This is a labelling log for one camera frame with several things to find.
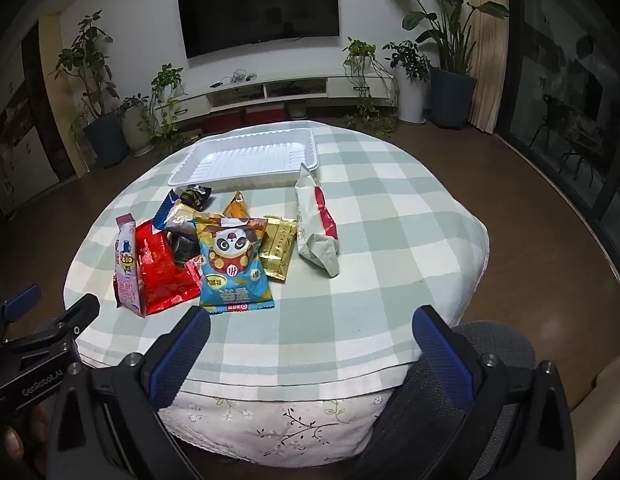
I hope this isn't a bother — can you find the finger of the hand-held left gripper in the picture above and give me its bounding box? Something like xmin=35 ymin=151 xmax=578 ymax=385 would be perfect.
xmin=0 ymin=285 xmax=43 ymax=332
xmin=10 ymin=292 xmax=101 ymax=356

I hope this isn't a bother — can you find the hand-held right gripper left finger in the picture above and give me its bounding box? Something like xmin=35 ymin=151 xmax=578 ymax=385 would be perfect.
xmin=50 ymin=305 xmax=213 ymax=480

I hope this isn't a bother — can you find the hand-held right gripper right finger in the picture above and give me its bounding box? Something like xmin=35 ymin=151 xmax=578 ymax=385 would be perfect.
xmin=411 ymin=305 xmax=576 ymax=480

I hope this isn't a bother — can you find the pink snack packet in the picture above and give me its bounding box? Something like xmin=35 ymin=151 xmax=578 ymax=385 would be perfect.
xmin=114 ymin=214 xmax=146 ymax=318

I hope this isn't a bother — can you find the blue panda snack packet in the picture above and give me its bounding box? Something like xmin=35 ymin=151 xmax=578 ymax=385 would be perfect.
xmin=194 ymin=214 xmax=275 ymax=313

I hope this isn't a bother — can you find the blue and yellow snack packet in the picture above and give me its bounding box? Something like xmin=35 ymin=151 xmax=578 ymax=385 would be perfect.
xmin=154 ymin=190 xmax=191 ymax=231

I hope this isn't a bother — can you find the gold snack packet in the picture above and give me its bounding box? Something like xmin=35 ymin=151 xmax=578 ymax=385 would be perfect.
xmin=259 ymin=215 xmax=298 ymax=283

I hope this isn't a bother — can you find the orange snack packet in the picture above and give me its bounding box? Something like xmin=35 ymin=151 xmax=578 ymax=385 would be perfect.
xmin=222 ymin=191 xmax=251 ymax=221

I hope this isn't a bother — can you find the long black snack packet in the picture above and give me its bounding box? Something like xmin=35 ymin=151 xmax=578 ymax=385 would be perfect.
xmin=180 ymin=184 xmax=213 ymax=212

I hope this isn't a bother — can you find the white and red snack packet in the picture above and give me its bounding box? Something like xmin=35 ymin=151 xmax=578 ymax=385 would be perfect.
xmin=295 ymin=162 xmax=341 ymax=278

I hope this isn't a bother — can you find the white plastic tray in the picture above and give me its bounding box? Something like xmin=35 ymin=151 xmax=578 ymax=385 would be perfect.
xmin=168 ymin=128 xmax=321 ymax=192

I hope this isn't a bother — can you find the person's left hand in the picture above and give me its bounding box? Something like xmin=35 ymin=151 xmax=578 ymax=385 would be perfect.
xmin=0 ymin=400 xmax=51 ymax=480

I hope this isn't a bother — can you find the white floral undercloth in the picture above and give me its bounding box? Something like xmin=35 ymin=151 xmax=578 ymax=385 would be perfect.
xmin=157 ymin=377 xmax=405 ymax=468

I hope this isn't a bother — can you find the green checked tablecloth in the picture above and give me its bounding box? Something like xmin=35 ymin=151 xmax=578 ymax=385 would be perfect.
xmin=64 ymin=120 xmax=491 ymax=403

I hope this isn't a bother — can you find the tall plant in dark pot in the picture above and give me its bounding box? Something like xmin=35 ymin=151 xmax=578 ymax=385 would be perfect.
xmin=52 ymin=10 xmax=130 ymax=168

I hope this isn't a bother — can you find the small plant in round white pot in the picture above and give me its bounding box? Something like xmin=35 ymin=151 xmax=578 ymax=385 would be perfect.
xmin=117 ymin=94 xmax=155 ymax=156

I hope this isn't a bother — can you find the trailing green plant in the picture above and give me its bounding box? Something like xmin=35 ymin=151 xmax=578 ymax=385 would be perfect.
xmin=140 ymin=64 xmax=191 ymax=146
xmin=341 ymin=37 xmax=401 ymax=136

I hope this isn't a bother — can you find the plant in tall white pot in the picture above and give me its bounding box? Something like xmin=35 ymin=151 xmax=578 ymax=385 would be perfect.
xmin=382 ymin=40 xmax=433 ymax=125

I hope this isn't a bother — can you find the big-leaf plant in dark pot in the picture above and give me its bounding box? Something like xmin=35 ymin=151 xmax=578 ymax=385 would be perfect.
xmin=374 ymin=0 xmax=511 ymax=130

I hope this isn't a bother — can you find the glass balcony door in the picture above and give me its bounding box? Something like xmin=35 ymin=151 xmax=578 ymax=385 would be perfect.
xmin=505 ymin=0 xmax=620 ymax=241

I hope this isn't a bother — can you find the beige curtain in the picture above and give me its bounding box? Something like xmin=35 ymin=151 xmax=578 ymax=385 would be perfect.
xmin=462 ymin=0 xmax=508 ymax=133

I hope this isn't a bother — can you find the white television cabinet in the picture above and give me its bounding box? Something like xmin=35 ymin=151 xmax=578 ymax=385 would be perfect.
xmin=152 ymin=71 xmax=395 ymax=123

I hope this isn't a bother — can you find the tangle of cables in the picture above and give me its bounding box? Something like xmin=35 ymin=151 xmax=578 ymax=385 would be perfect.
xmin=210 ymin=70 xmax=258 ymax=88

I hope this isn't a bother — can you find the wall television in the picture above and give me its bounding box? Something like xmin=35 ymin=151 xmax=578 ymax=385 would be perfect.
xmin=177 ymin=0 xmax=341 ymax=59

